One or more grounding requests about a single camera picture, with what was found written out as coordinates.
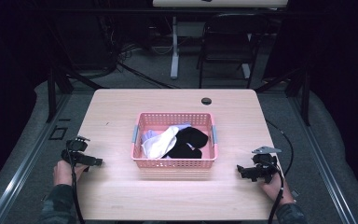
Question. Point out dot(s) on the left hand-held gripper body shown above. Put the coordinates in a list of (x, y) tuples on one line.
[(76, 149)]

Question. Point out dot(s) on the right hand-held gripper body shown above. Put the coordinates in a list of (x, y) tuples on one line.
[(265, 161)]

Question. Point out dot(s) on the black sock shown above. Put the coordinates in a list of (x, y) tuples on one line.
[(188, 143)]

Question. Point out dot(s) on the white sock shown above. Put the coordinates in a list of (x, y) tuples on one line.
[(161, 143)]

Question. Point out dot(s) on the pink plastic basket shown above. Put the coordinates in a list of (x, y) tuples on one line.
[(174, 141)]

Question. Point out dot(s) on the person's left hand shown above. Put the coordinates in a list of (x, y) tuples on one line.
[(64, 173)]

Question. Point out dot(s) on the person's right hand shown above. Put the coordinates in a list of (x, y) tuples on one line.
[(276, 189)]

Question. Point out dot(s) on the black metal stand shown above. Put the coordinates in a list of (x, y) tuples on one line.
[(59, 90), (295, 90)]

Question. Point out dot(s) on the lavender sock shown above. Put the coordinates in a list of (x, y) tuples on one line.
[(149, 135)]

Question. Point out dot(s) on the black table grommet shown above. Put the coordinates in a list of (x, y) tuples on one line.
[(206, 101)]

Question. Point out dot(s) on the black folding chair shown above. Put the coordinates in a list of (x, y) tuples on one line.
[(230, 46)]

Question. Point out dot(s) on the white desk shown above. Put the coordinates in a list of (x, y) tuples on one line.
[(199, 18)]

